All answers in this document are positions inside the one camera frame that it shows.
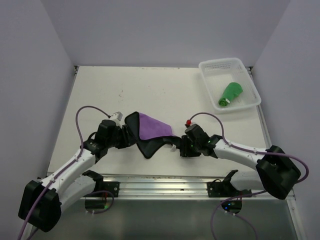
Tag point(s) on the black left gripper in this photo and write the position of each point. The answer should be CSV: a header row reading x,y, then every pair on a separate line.
x,y
128,139

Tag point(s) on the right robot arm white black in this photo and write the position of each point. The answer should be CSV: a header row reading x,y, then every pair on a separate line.
x,y
275,172

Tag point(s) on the black and purple towel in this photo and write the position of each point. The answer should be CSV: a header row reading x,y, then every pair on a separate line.
x,y
150,134

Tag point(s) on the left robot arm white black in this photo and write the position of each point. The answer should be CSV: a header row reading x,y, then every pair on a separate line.
x,y
44,201

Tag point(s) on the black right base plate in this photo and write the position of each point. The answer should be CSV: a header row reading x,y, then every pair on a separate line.
x,y
221,189

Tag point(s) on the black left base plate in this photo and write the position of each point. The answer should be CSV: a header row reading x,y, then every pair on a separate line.
x,y
112,187

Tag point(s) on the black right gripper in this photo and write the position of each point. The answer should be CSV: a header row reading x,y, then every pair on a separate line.
x,y
185,151

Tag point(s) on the aluminium mounting rail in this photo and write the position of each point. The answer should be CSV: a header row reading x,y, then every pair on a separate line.
x,y
132,187

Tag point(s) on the green microfiber towel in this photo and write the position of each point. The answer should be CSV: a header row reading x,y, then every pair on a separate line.
x,y
231,92

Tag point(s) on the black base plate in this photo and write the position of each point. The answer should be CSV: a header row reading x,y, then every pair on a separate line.
x,y
112,187
221,189

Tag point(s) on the white plastic basket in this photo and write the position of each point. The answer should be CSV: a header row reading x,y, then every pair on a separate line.
x,y
217,74

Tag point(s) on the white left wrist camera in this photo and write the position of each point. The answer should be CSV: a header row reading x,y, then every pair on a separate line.
x,y
116,117

